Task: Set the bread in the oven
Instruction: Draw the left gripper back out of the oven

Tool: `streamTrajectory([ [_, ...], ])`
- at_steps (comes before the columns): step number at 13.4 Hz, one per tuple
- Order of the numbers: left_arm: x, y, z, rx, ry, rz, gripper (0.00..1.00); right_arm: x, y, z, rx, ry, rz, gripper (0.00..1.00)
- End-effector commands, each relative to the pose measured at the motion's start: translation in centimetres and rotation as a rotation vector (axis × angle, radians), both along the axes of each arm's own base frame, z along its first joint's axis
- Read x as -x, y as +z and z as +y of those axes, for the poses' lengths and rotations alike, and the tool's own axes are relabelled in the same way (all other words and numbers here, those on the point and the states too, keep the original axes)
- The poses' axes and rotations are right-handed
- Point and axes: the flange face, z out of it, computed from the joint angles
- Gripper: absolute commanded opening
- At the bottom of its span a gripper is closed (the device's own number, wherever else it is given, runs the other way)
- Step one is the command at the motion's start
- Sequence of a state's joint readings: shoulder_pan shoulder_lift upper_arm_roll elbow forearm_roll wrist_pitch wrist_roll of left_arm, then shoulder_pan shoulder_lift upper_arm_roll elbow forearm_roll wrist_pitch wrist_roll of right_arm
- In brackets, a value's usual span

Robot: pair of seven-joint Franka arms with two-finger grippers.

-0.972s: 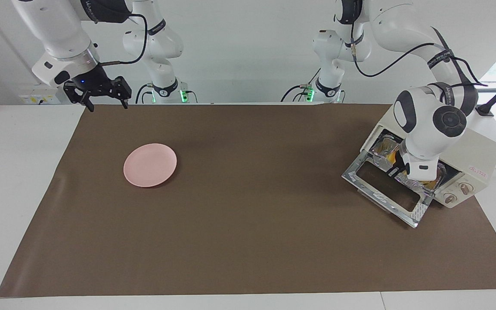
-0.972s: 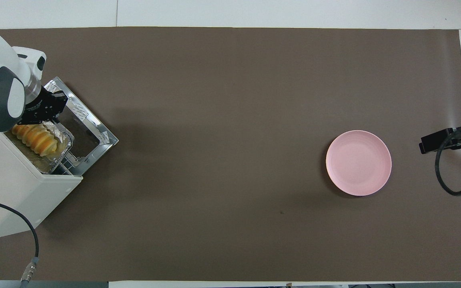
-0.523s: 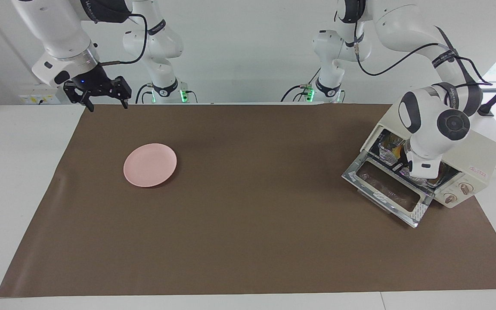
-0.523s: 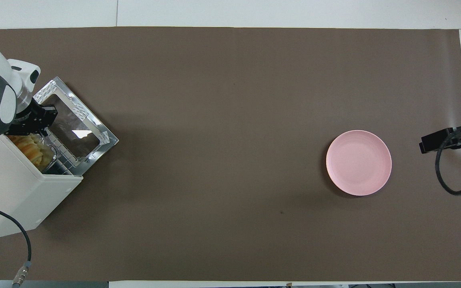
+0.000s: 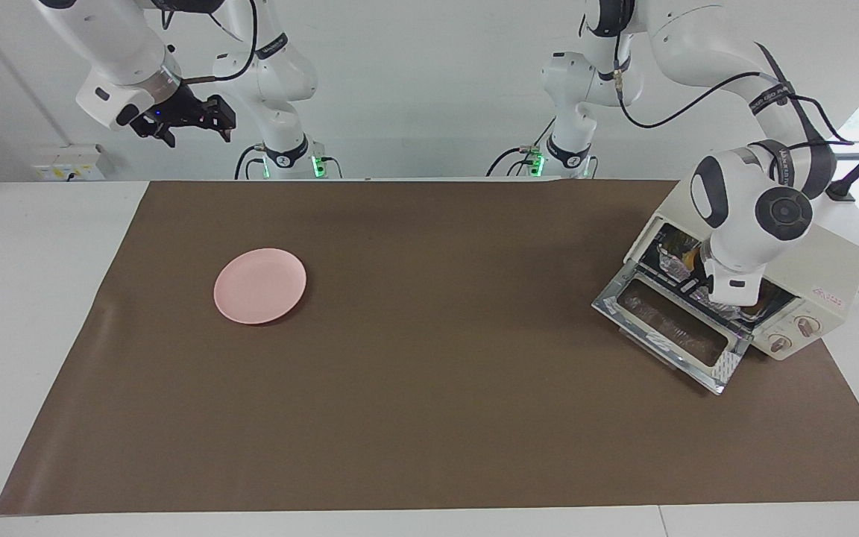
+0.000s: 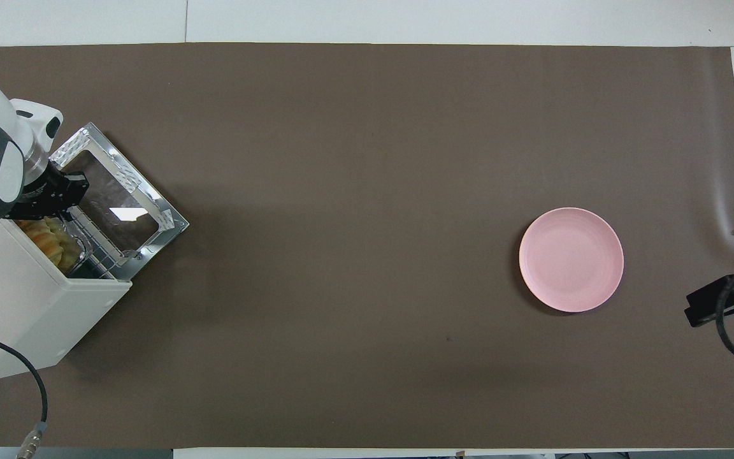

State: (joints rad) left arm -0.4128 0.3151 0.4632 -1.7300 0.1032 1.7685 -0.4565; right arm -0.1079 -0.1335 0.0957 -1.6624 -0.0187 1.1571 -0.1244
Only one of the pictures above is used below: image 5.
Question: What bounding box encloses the aluminium foil tray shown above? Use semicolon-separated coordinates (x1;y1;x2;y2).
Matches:
653;230;758;323

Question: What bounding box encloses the glass oven door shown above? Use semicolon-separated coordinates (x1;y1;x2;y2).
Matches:
592;272;752;396

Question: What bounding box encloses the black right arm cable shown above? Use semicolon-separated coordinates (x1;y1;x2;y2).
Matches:
161;0;260;84

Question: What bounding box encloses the white wall socket box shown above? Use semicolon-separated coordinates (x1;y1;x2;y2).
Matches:
33;145;106;181

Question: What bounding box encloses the brown table mat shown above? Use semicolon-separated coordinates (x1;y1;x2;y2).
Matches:
0;179;859;515

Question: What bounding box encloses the cream white toaster oven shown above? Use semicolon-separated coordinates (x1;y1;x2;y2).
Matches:
623;179;859;362

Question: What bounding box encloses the black arm base cable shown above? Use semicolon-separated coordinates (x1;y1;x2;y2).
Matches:
485;116;550;178
234;145;266;180

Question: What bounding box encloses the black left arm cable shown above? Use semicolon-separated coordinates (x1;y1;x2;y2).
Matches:
612;30;852;146

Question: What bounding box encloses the pink round plate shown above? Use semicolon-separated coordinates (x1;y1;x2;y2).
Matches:
213;248;307;325

